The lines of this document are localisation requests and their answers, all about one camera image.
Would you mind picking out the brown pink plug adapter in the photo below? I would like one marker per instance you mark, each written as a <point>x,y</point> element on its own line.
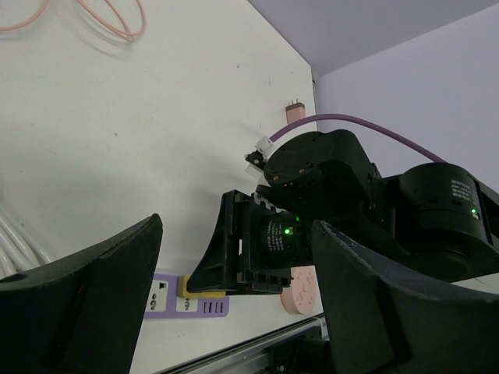
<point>295,111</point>

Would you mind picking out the purple power strip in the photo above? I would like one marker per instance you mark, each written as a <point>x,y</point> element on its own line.
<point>164,303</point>

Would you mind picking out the round pink power socket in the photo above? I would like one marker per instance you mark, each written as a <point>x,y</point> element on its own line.
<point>300,296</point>

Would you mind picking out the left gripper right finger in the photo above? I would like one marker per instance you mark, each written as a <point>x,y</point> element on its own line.
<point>383,317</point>

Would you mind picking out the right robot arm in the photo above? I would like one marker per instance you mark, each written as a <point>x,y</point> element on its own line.
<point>435,218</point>

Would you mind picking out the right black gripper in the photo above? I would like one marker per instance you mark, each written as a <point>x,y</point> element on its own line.
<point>273,241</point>

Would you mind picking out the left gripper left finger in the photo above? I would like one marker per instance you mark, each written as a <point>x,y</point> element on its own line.
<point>81,313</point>

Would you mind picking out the aluminium front rail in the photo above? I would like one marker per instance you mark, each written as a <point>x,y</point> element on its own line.
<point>248,351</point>

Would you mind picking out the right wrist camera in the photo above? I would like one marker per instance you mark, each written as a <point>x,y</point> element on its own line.
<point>257,160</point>

